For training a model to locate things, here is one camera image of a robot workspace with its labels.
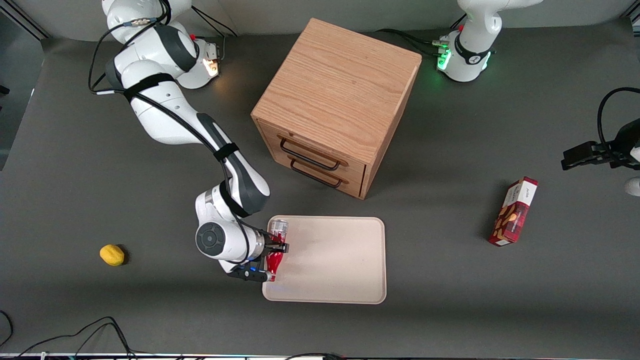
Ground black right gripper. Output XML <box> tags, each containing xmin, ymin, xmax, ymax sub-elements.
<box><xmin>248</xmin><ymin>230</ymin><xmax>290</xmax><ymax>272</ymax></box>

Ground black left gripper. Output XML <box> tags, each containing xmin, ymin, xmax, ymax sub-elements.
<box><xmin>560</xmin><ymin>119</ymin><xmax>640</xmax><ymax>171</ymax></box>

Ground red coke bottle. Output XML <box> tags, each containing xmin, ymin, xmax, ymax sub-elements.
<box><xmin>266</xmin><ymin>218</ymin><xmax>290</xmax><ymax>283</ymax></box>

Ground beige rectangular tray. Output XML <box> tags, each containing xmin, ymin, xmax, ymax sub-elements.
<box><xmin>261</xmin><ymin>215</ymin><xmax>388</xmax><ymax>305</ymax></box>

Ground red cookie box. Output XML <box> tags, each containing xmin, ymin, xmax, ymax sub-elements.
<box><xmin>488</xmin><ymin>176</ymin><xmax>540</xmax><ymax>247</ymax></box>

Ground wooden drawer cabinet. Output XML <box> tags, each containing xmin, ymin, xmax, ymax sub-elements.
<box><xmin>250</xmin><ymin>18</ymin><xmax>423</xmax><ymax>201</ymax></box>

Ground yellow lemon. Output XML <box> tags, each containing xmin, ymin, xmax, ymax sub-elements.
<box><xmin>99</xmin><ymin>244</ymin><xmax>126</xmax><ymax>267</ymax></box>

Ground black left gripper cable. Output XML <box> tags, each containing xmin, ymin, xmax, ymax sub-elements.
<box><xmin>596</xmin><ymin>87</ymin><xmax>640</xmax><ymax>152</ymax></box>

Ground black metal drawer handle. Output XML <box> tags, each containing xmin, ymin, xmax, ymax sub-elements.
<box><xmin>279</xmin><ymin>137</ymin><xmax>343</xmax><ymax>172</ymax></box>
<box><xmin>289</xmin><ymin>158</ymin><xmax>346</xmax><ymax>189</ymax></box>

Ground black short edge cable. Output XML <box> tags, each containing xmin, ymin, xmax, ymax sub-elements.
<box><xmin>284</xmin><ymin>352</ymin><xmax>347</xmax><ymax>360</ymax></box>

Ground black looped floor cable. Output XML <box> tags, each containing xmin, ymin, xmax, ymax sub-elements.
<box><xmin>0</xmin><ymin>310</ymin><xmax>138</xmax><ymax>360</ymax></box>

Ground black left arm base cable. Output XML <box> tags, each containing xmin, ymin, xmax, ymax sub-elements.
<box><xmin>376</xmin><ymin>14</ymin><xmax>468</xmax><ymax>58</ymax></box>

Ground black arm base cable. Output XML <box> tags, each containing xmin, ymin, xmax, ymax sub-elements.
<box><xmin>191</xmin><ymin>5</ymin><xmax>239</xmax><ymax>62</ymax></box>
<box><xmin>376</xmin><ymin>14</ymin><xmax>468</xmax><ymax>58</ymax></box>

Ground black right arm base cable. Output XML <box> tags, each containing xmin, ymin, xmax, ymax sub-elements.
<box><xmin>191</xmin><ymin>5</ymin><xmax>239</xmax><ymax>62</ymax></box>

